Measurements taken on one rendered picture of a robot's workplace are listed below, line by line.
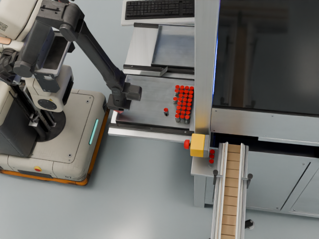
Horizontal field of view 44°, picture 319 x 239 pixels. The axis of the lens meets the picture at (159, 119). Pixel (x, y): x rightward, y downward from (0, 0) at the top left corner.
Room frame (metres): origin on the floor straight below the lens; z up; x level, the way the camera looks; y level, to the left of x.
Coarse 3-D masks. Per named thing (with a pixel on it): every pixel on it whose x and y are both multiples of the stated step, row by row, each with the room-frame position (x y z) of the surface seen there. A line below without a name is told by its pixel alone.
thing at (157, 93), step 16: (128, 80) 1.17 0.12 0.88; (144, 80) 1.15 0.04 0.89; (160, 80) 1.13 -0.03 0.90; (176, 80) 1.11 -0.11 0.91; (144, 96) 1.06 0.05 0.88; (160, 96) 1.05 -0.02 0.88; (128, 112) 0.99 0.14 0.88; (144, 112) 0.97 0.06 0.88; (160, 112) 0.96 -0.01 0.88; (176, 128) 0.85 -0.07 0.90
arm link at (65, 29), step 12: (84, 24) 0.99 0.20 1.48; (72, 36) 0.93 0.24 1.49; (84, 36) 0.96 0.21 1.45; (84, 48) 0.96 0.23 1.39; (96, 48) 0.96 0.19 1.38; (96, 60) 0.96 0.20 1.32; (108, 60) 0.97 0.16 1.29; (108, 72) 0.95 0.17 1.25; (120, 72) 0.99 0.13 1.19; (108, 84) 0.95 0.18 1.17; (120, 84) 0.94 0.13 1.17
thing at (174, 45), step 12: (168, 36) 1.42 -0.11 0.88; (180, 36) 1.41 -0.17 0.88; (192, 36) 1.39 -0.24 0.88; (156, 48) 1.35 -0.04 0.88; (168, 48) 1.34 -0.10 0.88; (180, 48) 1.32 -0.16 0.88; (192, 48) 1.31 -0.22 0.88; (156, 60) 1.27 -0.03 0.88; (168, 60) 1.26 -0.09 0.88; (180, 60) 1.25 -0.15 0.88; (192, 60) 1.24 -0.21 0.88
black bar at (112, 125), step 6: (114, 126) 0.91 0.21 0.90; (120, 126) 0.91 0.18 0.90; (126, 126) 0.90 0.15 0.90; (132, 126) 0.90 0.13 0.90; (138, 126) 0.89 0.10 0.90; (144, 126) 0.89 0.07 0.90; (162, 132) 0.85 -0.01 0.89; (168, 132) 0.84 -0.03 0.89; (174, 132) 0.84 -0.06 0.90; (180, 132) 0.83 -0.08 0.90; (186, 132) 0.83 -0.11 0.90; (192, 132) 0.82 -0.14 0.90
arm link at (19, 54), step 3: (21, 51) 1.10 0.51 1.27; (12, 54) 1.12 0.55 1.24; (15, 54) 1.10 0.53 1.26; (18, 54) 1.10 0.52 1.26; (21, 54) 1.09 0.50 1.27; (12, 57) 1.09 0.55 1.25; (15, 57) 1.09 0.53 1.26; (18, 57) 1.08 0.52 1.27; (12, 60) 1.07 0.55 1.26; (15, 60) 1.09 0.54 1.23; (18, 60) 1.06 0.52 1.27; (36, 60) 1.08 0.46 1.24; (9, 63) 1.07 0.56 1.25; (12, 63) 1.07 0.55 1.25; (36, 63) 1.07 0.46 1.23; (33, 66) 1.04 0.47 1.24
